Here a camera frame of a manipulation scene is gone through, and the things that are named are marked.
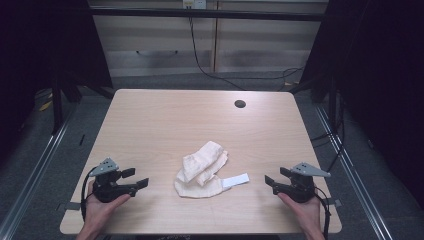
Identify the dark round table grommet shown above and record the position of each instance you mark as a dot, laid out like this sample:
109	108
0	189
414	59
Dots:
240	103

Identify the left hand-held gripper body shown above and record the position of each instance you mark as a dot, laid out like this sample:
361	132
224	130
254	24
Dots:
107	188

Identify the person's right hand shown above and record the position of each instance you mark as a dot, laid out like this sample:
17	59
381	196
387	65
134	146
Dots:
305	213

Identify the black stand post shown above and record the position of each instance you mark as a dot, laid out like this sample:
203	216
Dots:
332	106
57	106

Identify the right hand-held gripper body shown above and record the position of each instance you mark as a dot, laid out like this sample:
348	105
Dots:
300	188

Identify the white wall outlet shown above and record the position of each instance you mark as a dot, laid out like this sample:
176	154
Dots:
194	4

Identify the black horizontal bar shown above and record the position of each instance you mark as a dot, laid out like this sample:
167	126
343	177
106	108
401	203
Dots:
206	14

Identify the person's left hand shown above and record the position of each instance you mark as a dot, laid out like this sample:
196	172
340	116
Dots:
96	211

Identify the dark curtain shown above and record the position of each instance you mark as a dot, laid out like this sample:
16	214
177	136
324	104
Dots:
40	43
383	83

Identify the metal floor rail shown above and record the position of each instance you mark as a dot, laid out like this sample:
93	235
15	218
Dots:
33	173
353	173

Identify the grey tape piece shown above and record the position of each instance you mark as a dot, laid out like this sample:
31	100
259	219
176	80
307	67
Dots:
71	206
333	202

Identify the small black floor strip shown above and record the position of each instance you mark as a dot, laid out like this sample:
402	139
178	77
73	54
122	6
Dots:
82	140

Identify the yellow object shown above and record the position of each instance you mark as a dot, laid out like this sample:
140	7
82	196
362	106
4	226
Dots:
45	106

